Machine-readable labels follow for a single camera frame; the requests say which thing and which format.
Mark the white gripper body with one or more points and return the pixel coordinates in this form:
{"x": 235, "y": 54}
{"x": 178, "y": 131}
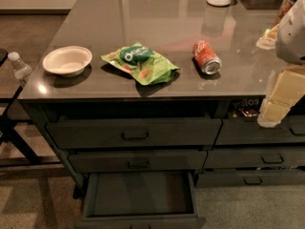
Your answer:
{"x": 293, "y": 37}

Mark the clear plastic water bottle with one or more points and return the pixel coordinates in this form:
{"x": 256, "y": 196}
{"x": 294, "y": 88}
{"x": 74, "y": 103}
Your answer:
{"x": 21, "y": 70}

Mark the black side table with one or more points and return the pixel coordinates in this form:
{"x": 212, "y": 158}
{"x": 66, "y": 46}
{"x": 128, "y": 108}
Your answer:
{"x": 9, "y": 134}

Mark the red soda can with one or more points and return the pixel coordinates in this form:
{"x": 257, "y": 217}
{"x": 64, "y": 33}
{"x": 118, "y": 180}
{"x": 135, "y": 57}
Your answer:
{"x": 205, "y": 57}

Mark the white paper bowl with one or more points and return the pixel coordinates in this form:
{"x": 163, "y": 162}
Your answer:
{"x": 67, "y": 61}

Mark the snack packets in drawer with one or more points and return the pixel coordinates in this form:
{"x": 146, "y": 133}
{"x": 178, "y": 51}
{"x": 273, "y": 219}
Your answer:
{"x": 248, "y": 107}

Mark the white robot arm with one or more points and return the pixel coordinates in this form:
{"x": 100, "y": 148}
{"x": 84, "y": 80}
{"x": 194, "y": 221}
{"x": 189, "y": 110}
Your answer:
{"x": 290, "y": 35}

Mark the dark cabinet frame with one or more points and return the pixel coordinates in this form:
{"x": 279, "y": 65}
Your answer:
{"x": 52, "y": 110}

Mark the green snack bag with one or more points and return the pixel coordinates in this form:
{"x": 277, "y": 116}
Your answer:
{"x": 143, "y": 64}

